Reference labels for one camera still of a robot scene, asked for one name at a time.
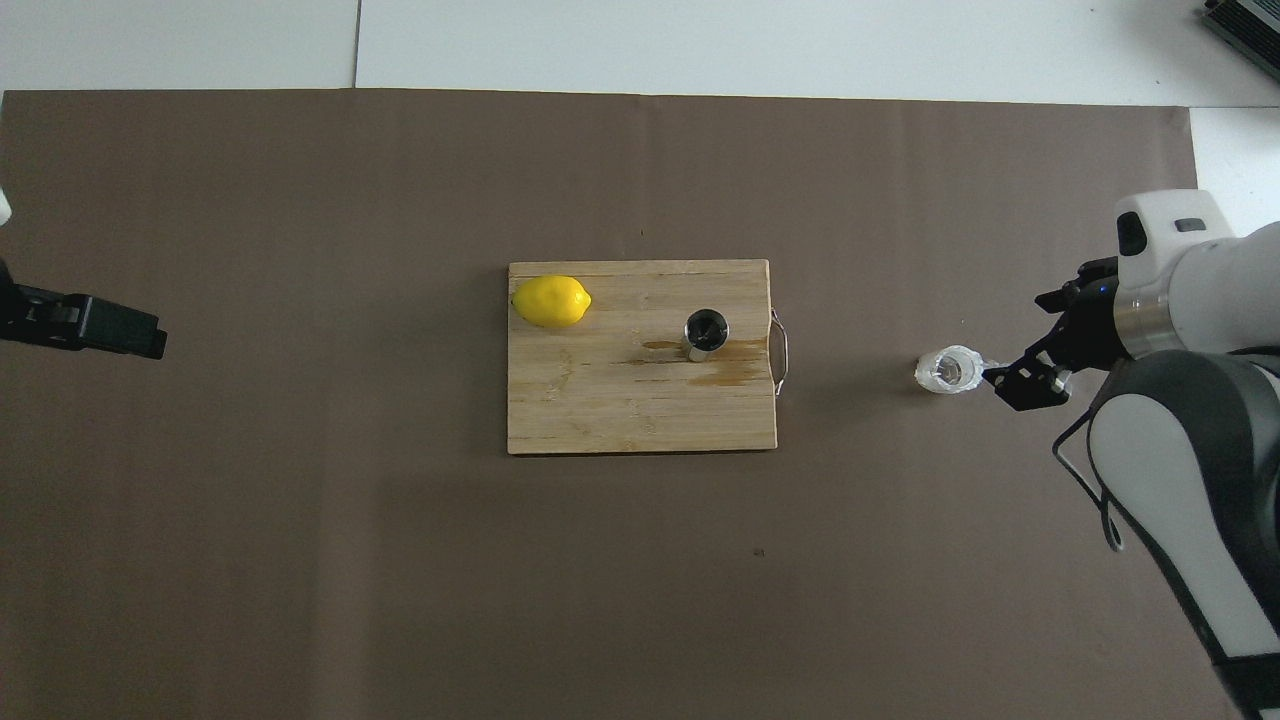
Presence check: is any steel double jigger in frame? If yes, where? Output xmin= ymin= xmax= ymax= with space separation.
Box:
xmin=684 ymin=308 xmax=731 ymax=363

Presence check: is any brown paper table mat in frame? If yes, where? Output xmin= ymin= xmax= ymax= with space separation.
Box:
xmin=0 ymin=88 xmax=1256 ymax=720

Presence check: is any yellow lemon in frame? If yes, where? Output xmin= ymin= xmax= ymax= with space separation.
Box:
xmin=511 ymin=275 xmax=593 ymax=329

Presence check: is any grey ribbed metal device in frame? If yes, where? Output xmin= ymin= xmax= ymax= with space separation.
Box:
xmin=1200 ymin=0 xmax=1280 ymax=56

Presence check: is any clear plastic cup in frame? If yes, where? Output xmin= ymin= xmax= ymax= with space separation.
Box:
xmin=914 ymin=345 xmax=991 ymax=395

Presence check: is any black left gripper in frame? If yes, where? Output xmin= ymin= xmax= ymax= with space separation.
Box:
xmin=0 ymin=257 xmax=168 ymax=359

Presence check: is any wooden cutting board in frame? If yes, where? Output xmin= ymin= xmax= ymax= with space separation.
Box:
xmin=507 ymin=259 xmax=791 ymax=457

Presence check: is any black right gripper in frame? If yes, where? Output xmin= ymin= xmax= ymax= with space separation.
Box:
xmin=984 ymin=257 xmax=1136 ymax=414

